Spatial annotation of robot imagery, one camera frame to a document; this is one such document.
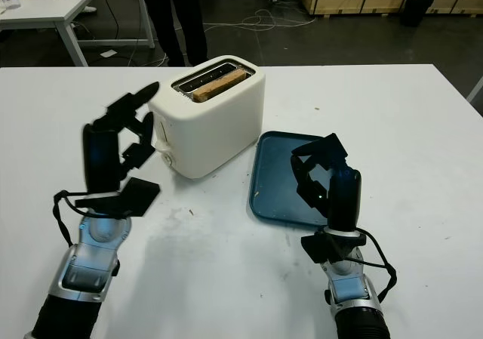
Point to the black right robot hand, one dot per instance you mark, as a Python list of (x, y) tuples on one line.
[(343, 199)]

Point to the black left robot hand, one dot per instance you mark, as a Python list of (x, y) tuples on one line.
[(100, 158)]

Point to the cream toaster lever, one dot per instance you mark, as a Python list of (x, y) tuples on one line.
[(162, 146)]

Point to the slice of brown bread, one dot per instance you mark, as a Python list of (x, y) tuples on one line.
[(219, 86)]

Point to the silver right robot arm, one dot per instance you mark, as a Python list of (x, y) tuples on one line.
[(351, 290)]

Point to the blue rectangular tray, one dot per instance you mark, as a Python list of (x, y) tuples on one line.
[(271, 173)]

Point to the cream white two-slot toaster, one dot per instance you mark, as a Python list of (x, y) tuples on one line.
[(219, 127)]

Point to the white paper sheet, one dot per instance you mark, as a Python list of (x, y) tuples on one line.
[(109, 53)]

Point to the person in dark clothes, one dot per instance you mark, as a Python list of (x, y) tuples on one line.
[(166, 22)]

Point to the white background table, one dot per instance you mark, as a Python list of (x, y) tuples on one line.
[(56, 7)]

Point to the white furniture leg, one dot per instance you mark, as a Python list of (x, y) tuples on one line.
[(476, 90)]

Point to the black trash bin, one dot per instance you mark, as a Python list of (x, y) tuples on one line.
[(417, 8)]

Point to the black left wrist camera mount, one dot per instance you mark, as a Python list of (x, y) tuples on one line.
[(132, 197)]

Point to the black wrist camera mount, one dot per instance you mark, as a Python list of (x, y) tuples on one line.
[(132, 197), (320, 248)]

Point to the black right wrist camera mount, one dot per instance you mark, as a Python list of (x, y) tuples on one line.
[(320, 248)]

